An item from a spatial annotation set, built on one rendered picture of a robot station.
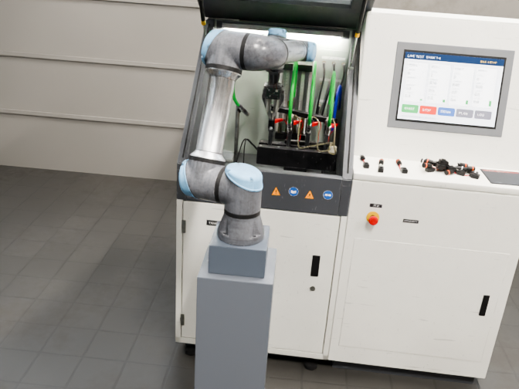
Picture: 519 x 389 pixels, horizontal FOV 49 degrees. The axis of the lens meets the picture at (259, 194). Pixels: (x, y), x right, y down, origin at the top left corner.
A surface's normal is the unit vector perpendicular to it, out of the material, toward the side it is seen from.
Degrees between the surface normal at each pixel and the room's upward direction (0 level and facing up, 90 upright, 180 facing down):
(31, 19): 90
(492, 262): 90
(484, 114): 76
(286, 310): 90
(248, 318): 90
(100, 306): 0
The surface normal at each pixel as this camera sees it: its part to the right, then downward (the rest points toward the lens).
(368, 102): -0.08, 0.16
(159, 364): 0.07, -0.92
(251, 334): -0.08, 0.39
